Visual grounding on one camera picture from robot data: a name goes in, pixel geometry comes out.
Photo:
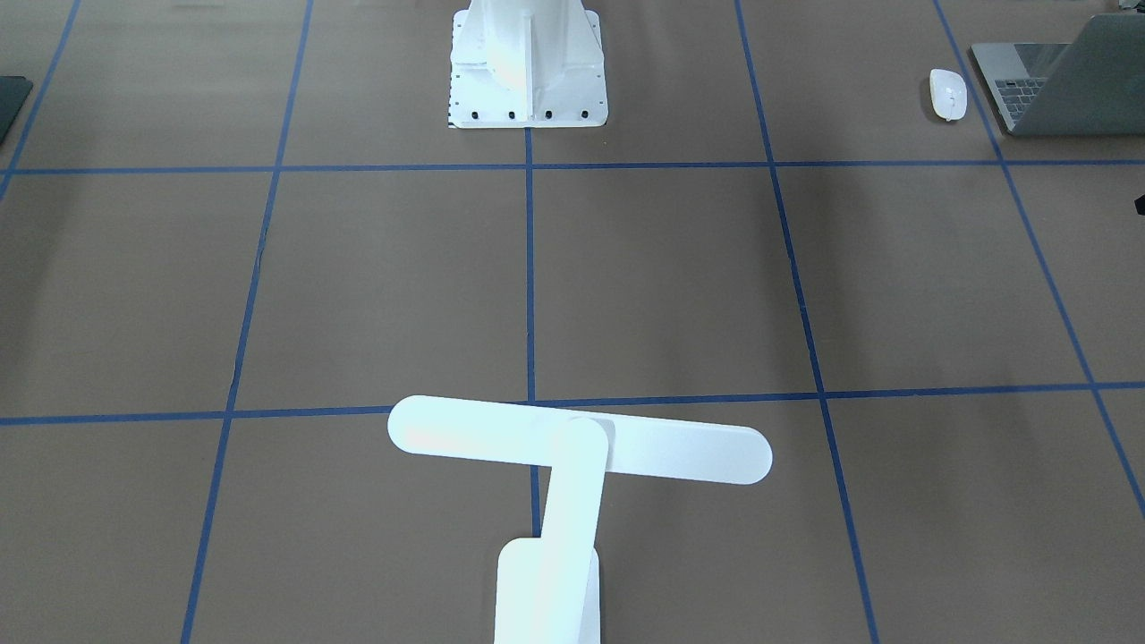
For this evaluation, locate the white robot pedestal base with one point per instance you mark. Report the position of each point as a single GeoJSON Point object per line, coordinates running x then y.
{"type": "Point", "coordinates": [527, 64]}

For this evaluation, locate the black mouse pad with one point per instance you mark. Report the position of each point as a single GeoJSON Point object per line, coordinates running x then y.
{"type": "Point", "coordinates": [14, 92]}

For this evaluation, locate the white computer mouse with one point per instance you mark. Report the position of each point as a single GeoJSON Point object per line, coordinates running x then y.
{"type": "Point", "coordinates": [948, 95]}

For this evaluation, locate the grey laptop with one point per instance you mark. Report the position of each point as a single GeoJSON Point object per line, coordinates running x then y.
{"type": "Point", "coordinates": [1092, 86]}

